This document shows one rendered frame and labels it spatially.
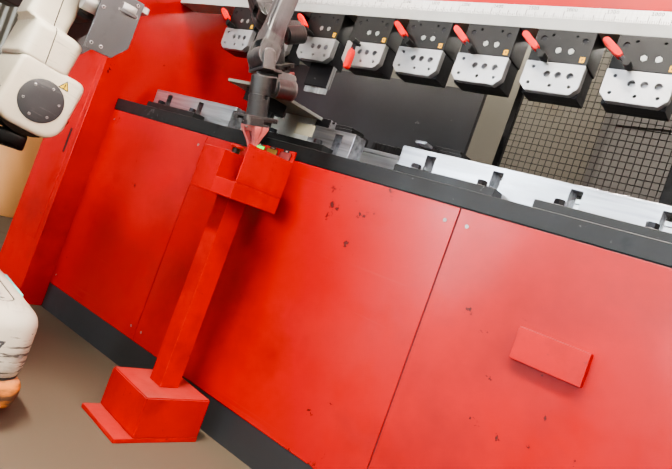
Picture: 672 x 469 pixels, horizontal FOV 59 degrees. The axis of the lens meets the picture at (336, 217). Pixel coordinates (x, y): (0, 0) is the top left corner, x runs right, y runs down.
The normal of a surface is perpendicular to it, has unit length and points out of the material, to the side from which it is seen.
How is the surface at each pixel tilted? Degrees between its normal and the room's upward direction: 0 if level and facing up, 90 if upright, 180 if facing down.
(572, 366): 90
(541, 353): 90
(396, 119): 90
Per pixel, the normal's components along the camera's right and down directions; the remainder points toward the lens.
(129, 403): -0.65, -0.26
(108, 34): 0.64, 0.22
